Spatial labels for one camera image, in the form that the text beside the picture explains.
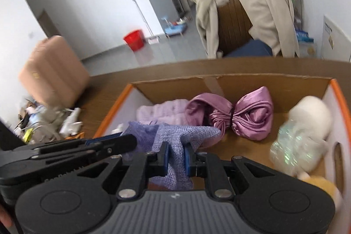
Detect wooden chair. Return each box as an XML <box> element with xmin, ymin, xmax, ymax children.
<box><xmin>217</xmin><ymin>0</ymin><xmax>254</xmax><ymax>55</ymax></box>

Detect red bucket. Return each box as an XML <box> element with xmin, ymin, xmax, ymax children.
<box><xmin>123</xmin><ymin>30</ymin><xmax>145</xmax><ymax>52</ymax></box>

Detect light purple fluffy headband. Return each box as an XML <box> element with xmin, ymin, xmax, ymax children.
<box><xmin>136</xmin><ymin>99</ymin><xmax>190</xmax><ymax>126</ymax></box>

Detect pink satin bow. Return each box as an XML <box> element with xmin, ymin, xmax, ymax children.
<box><xmin>185</xmin><ymin>86</ymin><xmax>275</xmax><ymax>143</ymax></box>

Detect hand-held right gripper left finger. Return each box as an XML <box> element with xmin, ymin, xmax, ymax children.
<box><xmin>78</xmin><ymin>142</ymin><xmax>169</xmax><ymax>199</ymax></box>

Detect blue packets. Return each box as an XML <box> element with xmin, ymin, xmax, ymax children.
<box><xmin>295</xmin><ymin>30</ymin><xmax>314</xmax><ymax>44</ymax></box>

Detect orange cardboard box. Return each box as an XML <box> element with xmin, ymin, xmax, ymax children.
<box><xmin>93</xmin><ymin>75</ymin><xmax>351</xmax><ymax>196</ymax></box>

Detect person's left hand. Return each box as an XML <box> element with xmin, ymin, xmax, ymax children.
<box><xmin>0</xmin><ymin>202</ymin><xmax>13</xmax><ymax>229</ymax></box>

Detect mop with white stick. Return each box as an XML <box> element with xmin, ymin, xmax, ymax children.
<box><xmin>132</xmin><ymin>0</ymin><xmax>159</xmax><ymax>45</ymax></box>

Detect pink suitcase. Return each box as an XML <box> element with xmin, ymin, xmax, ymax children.
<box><xmin>19</xmin><ymin>35</ymin><xmax>91</xmax><ymax>108</ymax></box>

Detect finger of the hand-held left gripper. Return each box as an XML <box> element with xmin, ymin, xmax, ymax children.
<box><xmin>33</xmin><ymin>135</ymin><xmax>122</xmax><ymax>154</ymax></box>
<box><xmin>38</xmin><ymin>134</ymin><xmax>138</xmax><ymax>169</ymax></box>

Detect small blue stool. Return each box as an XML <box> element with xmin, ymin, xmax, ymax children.
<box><xmin>164</xmin><ymin>17</ymin><xmax>188</xmax><ymax>38</ymax></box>

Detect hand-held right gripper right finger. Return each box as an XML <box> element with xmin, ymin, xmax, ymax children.
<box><xmin>184</xmin><ymin>143</ymin><xmax>275</xmax><ymax>199</ymax></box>

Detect clear glass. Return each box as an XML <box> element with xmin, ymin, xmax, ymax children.
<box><xmin>36</xmin><ymin>105</ymin><xmax>66</xmax><ymax>141</ymax></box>

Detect purple knit cloth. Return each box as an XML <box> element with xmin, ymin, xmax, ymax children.
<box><xmin>121</xmin><ymin>121</ymin><xmax>222</xmax><ymax>191</ymax></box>

